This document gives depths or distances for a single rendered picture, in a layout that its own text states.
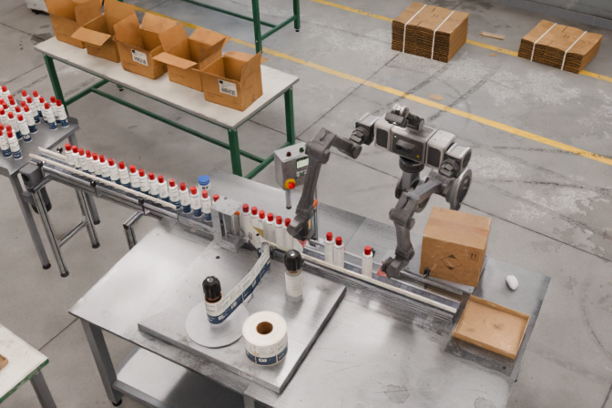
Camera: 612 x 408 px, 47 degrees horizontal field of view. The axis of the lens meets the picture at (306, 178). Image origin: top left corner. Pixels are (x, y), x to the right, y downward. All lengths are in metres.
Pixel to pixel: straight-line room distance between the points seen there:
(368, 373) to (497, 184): 2.76
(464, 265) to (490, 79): 3.69
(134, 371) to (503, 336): 2.04
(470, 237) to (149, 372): 1.94
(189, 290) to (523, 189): 3.01
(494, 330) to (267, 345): 1.10
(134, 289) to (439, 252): 1.58
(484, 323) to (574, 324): 1.34
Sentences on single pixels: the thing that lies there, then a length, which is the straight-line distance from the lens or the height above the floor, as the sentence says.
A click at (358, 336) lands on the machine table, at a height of 0.83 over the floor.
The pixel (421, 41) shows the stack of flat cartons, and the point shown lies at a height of 0.16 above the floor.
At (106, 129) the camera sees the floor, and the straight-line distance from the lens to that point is 6.54.
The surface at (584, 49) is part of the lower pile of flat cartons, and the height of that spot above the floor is 0.20.
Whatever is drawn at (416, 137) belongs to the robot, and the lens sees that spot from 3.47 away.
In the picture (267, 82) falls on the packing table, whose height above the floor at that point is 0.78.
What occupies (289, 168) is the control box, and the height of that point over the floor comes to 1.42.
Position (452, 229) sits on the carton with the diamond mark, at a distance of 3.56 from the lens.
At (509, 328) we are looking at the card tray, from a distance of 3.56.
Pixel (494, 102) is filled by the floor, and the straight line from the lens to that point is 6.70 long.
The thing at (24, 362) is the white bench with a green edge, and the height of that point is 0.80.
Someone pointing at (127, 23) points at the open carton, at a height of 1.11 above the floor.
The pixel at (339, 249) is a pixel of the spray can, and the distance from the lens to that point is 3.54.
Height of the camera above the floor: 3.51
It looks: 39 degrees down
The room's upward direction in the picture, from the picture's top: 2 degrees counter-clockwise
